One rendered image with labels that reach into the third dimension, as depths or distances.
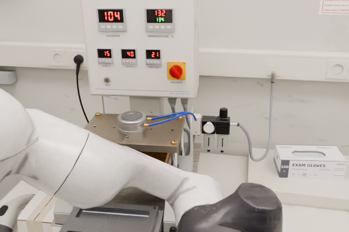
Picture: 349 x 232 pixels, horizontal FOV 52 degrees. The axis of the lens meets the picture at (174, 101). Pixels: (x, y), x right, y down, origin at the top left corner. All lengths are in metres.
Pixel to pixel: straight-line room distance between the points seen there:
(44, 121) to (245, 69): 0.98
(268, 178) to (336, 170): 0.24
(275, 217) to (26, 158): 0.38
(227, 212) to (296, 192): 0.73
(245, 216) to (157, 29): 0.60
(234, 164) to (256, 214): 0.92
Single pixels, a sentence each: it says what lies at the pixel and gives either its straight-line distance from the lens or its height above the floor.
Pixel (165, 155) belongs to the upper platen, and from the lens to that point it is 0.96.
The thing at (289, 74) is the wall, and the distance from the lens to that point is 1.41.
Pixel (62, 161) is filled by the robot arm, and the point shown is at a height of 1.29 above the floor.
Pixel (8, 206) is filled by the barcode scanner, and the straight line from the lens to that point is 1.28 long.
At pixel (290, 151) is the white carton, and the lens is 1.42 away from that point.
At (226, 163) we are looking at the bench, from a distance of 1.52.
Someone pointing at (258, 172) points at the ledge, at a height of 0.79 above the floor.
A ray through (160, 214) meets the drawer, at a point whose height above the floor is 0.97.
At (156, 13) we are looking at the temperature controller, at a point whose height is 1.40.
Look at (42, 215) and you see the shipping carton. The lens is 1.18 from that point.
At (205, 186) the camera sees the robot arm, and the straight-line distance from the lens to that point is 0.68.
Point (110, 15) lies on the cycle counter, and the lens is 1.05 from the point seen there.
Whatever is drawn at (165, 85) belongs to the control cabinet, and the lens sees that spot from 1.07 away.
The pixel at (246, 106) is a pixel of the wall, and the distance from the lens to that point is 1.50.
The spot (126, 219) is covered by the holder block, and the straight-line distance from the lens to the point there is 0.89.
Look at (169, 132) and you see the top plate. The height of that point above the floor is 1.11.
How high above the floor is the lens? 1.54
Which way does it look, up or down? 22 degrees down
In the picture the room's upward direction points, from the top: 1 degrees counter-clockwise
